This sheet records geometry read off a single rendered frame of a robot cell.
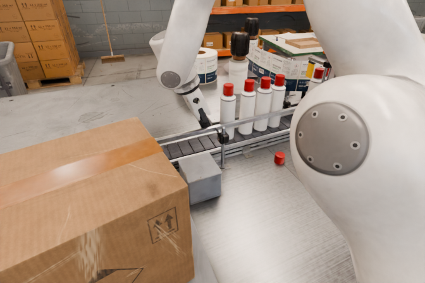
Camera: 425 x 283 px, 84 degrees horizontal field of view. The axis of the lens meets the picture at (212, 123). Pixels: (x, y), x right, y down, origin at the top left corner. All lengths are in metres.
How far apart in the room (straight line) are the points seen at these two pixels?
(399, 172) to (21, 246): 0.38
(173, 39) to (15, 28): 3.54
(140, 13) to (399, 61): 4.97
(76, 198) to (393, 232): 0.37
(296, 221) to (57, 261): 0.54
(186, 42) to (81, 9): 4.78
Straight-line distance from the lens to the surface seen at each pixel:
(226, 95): 0.76
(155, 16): 5.19
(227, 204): 0.71
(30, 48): 4.04
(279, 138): 0.93
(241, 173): 0.80
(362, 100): 0.23
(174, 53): 0.55
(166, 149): 0.82
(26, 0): 3.92
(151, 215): 0.37
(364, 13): 0.33
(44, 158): 0.49
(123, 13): 5.19
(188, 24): 0.56
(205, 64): 1.26
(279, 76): 0.86
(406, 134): 0.23
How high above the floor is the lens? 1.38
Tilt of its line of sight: 32 degrees down
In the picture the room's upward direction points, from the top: straight up
